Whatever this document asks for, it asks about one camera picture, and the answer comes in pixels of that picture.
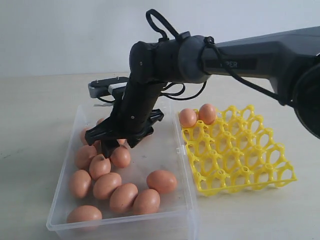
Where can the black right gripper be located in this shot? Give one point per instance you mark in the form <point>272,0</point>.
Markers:
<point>131,118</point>

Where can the brown egg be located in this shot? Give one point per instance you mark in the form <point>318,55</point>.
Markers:
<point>80,184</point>
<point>162,181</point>
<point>99,166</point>
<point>147,202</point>
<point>99,121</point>
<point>82,136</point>
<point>84,156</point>
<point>84,213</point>
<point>207,113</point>
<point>121,157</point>
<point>187,117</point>
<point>122,199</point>
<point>106,185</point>

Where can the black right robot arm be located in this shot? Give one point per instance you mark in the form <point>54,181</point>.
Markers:
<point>284,66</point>

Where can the clear plastic bin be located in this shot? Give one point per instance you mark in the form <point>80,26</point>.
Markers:
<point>177,218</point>

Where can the yellow plastic egg tray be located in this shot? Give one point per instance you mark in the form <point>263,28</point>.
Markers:
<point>236,152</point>

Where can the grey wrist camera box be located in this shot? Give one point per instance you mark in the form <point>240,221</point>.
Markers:
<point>105,87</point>

